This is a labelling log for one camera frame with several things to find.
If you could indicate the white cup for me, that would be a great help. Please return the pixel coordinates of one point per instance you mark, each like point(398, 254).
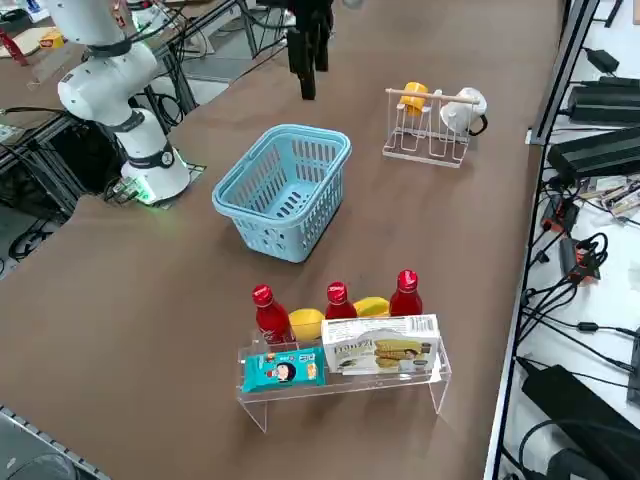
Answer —
point(465, 112)

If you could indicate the teal snack packet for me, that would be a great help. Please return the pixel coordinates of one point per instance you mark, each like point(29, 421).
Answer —
point(282, 370)

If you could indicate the clear acrylic rack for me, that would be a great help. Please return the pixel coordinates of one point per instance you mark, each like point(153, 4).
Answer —
point(350, 382)

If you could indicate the yellow lemon fruit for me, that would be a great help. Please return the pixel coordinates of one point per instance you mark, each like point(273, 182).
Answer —
point(305, 325)

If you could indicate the red drink bottle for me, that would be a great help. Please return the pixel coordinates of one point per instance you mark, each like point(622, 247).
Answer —
point(270, 320)
point(406, 297)
point(340, 302)

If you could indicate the yellow starfruit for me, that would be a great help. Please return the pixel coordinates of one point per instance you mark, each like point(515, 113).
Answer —
point(371, 306)

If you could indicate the black power adapter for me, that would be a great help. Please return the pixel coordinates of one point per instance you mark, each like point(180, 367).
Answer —
point(565, 390)
point(605, 105)

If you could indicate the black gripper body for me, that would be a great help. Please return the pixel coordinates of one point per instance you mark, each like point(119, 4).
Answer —
point(310, 15)

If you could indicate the white camera pole bracket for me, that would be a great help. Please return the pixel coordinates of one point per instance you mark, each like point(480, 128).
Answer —
point(536, 137)

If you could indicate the black red plug adapter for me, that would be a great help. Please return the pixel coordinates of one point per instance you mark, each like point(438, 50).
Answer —
point(580, 260)

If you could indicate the aluminium camera pole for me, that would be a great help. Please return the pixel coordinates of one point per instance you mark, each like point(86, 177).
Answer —
point(560, 75)

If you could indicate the black red power strip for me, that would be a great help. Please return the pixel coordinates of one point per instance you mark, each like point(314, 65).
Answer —
point(562, 215)

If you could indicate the dark grey power adapter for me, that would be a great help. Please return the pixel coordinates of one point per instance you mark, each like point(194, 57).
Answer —
point(595, 152)

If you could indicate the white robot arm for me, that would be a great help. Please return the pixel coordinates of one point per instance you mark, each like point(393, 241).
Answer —
point(100, 90)

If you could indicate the white biscuit box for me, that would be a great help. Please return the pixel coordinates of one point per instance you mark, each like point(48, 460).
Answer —
point(380, 345)

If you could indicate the yellow cup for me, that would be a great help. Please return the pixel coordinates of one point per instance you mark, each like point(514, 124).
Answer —
point(412, 97)

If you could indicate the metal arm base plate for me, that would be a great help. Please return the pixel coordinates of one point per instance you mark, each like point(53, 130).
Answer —
point(195, 170)

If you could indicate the blue plastic basket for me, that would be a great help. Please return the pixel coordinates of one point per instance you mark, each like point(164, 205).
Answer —
point(280, 240)

